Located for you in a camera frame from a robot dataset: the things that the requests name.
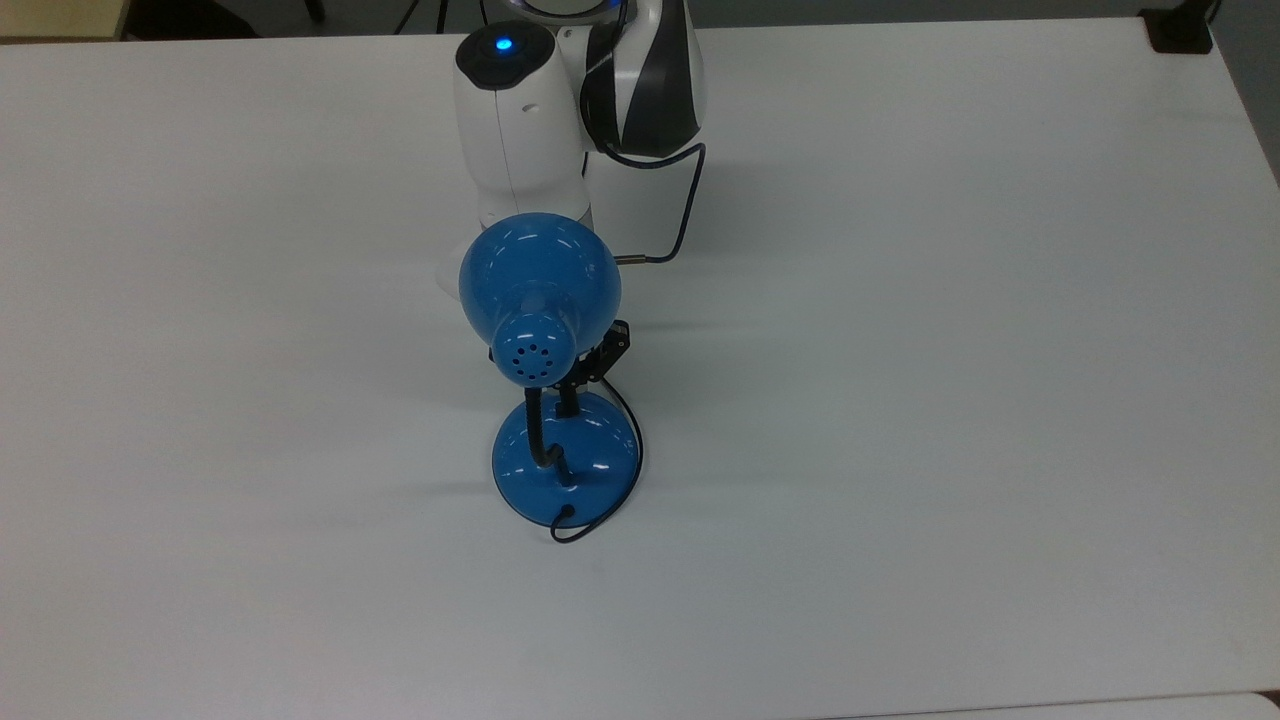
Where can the blue desk lamp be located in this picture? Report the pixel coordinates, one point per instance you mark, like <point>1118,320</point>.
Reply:
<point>540,280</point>

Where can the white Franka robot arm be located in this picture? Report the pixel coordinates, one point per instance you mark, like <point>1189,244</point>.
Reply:
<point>520,120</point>

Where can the beige furniture piece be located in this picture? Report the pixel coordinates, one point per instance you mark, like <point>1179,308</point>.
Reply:
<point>60,18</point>

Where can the black table clamp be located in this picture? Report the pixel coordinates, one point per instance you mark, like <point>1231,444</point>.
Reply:
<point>1180,30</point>

